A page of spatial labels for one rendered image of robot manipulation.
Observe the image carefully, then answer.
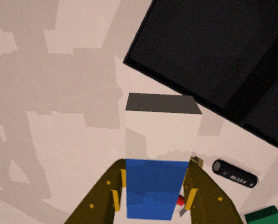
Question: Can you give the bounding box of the red battery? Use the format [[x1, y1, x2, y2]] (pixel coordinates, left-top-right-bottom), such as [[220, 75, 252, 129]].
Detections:
[[177, 194, 184, 206]]

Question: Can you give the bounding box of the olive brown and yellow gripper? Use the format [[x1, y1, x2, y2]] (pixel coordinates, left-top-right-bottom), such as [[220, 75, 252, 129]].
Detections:
[[64, 159, 244, 224]]

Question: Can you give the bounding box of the black aa battery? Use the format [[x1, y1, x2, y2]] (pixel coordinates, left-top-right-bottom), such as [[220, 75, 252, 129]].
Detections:
[[212, 159, 259, 189]]

